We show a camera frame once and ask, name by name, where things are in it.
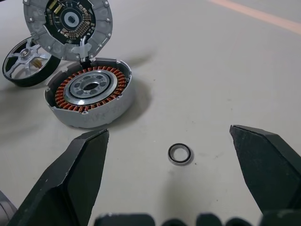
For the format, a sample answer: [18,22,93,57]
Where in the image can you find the black rotor ring silver spokes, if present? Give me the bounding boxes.
[2,36,62,87]

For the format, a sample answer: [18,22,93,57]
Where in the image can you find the small silver bearing ring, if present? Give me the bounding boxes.
[167,143,194,165]

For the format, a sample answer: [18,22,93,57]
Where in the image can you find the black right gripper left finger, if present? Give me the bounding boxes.
[7,129,110,226]

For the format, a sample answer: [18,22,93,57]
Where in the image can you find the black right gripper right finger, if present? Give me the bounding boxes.
[230,124,301,215]

